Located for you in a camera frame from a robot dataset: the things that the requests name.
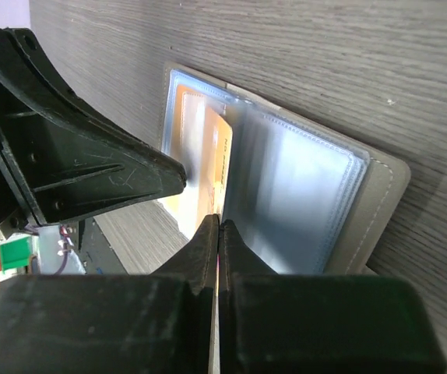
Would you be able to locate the grey card holder wallet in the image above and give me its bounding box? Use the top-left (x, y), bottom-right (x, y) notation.
top-left (160, 63), bottom-right (410, 274)

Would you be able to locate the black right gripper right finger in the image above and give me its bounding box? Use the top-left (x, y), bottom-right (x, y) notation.
top-left (218, 221), bottom-right (447, 373)

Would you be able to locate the green plastic bin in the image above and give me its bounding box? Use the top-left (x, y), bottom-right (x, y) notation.
top-left (0, 237), bottom-right (32, 271)

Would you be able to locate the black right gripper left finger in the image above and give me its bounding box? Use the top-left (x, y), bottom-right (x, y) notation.
top-left (0, 215), bottom-right (220, 373)

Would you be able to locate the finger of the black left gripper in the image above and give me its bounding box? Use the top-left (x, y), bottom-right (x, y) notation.
top-left (0, 28), bottom-right (186, 226)

